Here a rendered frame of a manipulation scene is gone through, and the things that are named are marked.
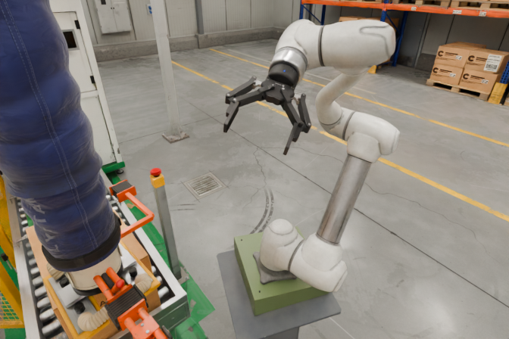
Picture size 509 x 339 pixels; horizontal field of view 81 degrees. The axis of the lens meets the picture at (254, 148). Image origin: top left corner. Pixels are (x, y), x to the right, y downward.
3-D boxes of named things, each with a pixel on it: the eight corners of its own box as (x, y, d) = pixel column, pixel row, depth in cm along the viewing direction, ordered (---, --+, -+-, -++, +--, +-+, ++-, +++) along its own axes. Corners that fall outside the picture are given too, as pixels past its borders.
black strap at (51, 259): (35, 242, 99) (31, 234, 97) (105, 208, 114) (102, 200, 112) (60, 283, 85) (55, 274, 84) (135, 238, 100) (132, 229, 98)
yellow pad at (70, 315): (43, 281, 111) (39, 273, 109) (72, 265, 118) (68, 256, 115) (79, 347, 91) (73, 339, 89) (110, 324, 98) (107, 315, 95)
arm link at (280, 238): (270, 240, 153) (276, 206, 142) (301, 258, 144) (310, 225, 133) (252, 259, 141) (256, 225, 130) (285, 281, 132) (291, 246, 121)
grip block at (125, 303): (107, 314, 90) (101, 303, 87) (136, 292, 96) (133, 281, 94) (120, 334, 85) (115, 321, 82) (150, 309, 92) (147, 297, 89)
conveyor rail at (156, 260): (82, 156, 324) (76, 140, 314) (86, 154, 326) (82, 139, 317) (180, 317, 169) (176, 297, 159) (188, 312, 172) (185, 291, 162)
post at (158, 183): (171, 277, 238) (149, 175, 188) (179, 272, 242) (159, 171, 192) (175, 283, 233) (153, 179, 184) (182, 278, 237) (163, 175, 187)
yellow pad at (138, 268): (95, 252, 123) (92, 244, 121) (118, 238, 130) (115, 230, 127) (135, 304, 103) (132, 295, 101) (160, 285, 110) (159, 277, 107)
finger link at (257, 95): (276, 86, 68) (273, 82, 69) (233, 100, 64) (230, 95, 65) (273, 97, 72) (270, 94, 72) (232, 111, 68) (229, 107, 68)
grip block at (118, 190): (110, 195, 139) (108, 187, 137) (128, 187, 145) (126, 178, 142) (119, 203, 134) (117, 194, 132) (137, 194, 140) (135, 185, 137)
